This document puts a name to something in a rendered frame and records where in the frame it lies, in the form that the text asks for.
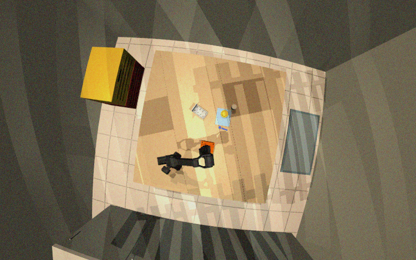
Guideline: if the yellow round plate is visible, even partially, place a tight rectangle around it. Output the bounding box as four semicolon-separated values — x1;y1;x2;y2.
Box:
221;110;228;118

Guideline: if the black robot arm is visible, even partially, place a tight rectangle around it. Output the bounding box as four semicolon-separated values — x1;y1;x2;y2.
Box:
157;145;215;171

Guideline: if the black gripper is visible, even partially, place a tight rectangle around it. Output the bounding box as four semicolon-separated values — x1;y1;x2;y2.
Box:
161;152;181;175

